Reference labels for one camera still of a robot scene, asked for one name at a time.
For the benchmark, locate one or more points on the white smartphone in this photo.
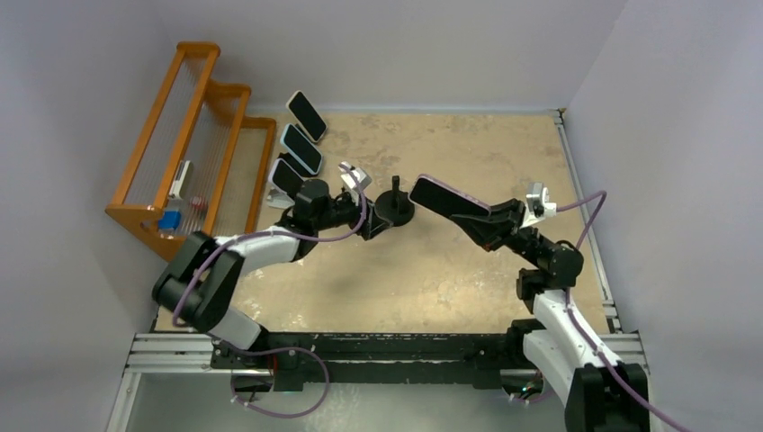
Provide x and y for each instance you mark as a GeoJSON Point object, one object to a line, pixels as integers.
{"type": "Point", "coordinates": [311, 122]}
{"type": "Point", "coordinates": [285, 178]}

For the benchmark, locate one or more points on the blue block in rack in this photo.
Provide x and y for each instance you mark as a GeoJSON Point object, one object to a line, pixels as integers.
{"type": "Point", "coordinates": [170, 221]}

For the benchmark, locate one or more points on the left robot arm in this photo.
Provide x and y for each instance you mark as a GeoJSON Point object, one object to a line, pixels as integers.
{"type": "Point", "coordinates": [198, 284]}

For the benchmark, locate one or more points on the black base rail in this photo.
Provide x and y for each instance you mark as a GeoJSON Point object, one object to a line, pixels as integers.
{"type": "Point", "coordinates": [297, 358]}

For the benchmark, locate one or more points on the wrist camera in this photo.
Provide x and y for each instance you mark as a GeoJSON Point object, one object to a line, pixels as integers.
{"type": "Point", "coordinates": [538, 206]}
{"type": "Point", "coordinates": [354, 178]}

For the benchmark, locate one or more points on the aluminium frame rail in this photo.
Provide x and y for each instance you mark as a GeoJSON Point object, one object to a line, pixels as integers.
{"type": "Point", "coordinates": [184, 353]}

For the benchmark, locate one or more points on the orange wooden rack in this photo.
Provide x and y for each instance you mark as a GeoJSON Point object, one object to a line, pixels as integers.
{"type": "Point", "coordinates": [198, 118]}

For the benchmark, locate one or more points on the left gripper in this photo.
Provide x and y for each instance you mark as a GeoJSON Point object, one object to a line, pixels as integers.
{"type": "Point", "coordinates": [372, 222]}

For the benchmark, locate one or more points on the silver phone stand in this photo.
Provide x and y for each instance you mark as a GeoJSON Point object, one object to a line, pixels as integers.
{"type": "Point", "coordinates": [278, 200]}

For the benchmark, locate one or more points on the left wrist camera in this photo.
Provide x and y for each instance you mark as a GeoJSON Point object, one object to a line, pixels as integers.
{"type": "Point", "coordinates": [354, 178]}

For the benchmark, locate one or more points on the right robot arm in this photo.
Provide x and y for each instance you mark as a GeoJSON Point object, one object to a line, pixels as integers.
{"type": "Point", "coordinates": [599, 391]}

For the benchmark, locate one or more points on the black round base stand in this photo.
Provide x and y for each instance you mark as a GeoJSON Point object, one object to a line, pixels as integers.
{"type": "Point", "coordinates": [394, 205]}

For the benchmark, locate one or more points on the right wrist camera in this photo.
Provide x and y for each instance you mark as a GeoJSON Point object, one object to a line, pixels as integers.
{"type": "Point", "coordinates": [538, 206]}

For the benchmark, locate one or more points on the white item in rack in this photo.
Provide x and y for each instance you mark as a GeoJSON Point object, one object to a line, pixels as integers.
{"type": "Point", "coordinates": [181, 182]}

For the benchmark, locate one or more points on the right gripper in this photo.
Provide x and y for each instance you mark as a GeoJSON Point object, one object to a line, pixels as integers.
{"type": "Point", "coordinates": [506, 219]}

